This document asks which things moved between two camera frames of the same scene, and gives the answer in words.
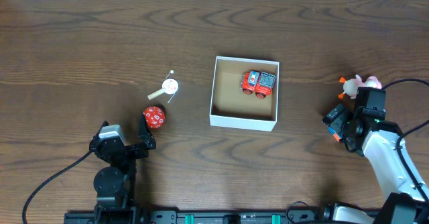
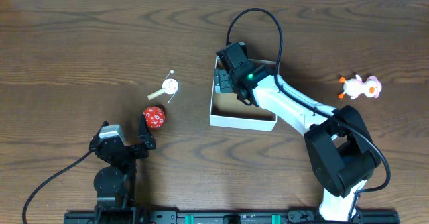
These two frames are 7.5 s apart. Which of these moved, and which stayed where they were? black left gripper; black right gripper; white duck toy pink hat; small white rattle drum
Moved: black right gripper
Stayed: white duck toy pink hat; small white rattle drum; black left gripper
